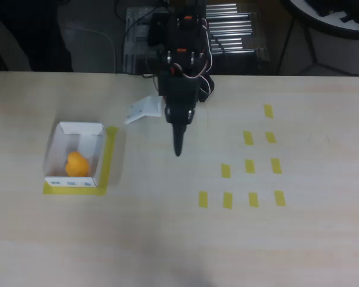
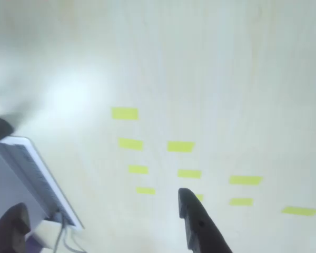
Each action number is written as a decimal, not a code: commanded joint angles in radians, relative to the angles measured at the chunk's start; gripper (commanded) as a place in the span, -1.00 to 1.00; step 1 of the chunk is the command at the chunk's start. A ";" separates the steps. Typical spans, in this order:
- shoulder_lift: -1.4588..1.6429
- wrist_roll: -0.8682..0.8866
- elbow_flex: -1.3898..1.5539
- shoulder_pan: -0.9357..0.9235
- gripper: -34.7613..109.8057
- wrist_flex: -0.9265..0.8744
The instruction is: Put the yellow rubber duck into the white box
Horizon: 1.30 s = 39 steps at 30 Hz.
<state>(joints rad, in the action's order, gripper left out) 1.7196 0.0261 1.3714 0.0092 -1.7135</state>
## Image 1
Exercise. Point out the white round table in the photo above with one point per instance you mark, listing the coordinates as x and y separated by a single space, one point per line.
332 27

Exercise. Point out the yellow tape box outline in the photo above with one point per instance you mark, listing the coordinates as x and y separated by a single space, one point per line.
110 155

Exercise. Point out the person in dark clothes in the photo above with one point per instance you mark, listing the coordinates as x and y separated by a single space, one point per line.
45 45

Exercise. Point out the grey plastic chair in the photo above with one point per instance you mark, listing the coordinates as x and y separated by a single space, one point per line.
86 48

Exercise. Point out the yellow rubber duck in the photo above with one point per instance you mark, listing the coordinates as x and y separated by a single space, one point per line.
76 166

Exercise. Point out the black round table legs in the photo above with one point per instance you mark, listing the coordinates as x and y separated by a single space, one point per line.
315 62

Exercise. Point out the black bag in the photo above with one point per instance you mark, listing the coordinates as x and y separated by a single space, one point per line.
326 7

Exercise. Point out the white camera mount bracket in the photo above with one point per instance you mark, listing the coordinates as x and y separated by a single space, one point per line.
146 107

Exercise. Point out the yellow tape strip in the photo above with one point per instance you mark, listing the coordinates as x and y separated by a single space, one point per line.
276 166
203 199
228 200
279 198
253 199
268 111
270 137
248 138
249 166
225 171

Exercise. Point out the white cardboard box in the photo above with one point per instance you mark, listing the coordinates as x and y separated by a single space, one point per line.
80 128

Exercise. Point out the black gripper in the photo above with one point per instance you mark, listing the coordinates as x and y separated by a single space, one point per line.
179 115

